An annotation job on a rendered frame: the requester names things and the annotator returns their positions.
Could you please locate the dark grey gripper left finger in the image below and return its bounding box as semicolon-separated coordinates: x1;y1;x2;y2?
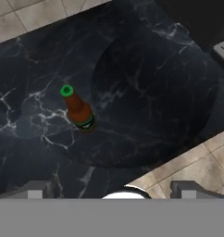
0;181;60;200

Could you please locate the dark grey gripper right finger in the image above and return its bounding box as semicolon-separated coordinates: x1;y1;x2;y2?
170;181;224;200

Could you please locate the white round stool seat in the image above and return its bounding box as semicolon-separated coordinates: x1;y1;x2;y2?
101;185;153;200

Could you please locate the brown bottle with green cap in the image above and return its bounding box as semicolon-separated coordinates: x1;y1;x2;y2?
60;84;97;134

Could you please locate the grey ribbed appliance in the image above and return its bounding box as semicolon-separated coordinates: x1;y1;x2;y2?
212;38;224;67

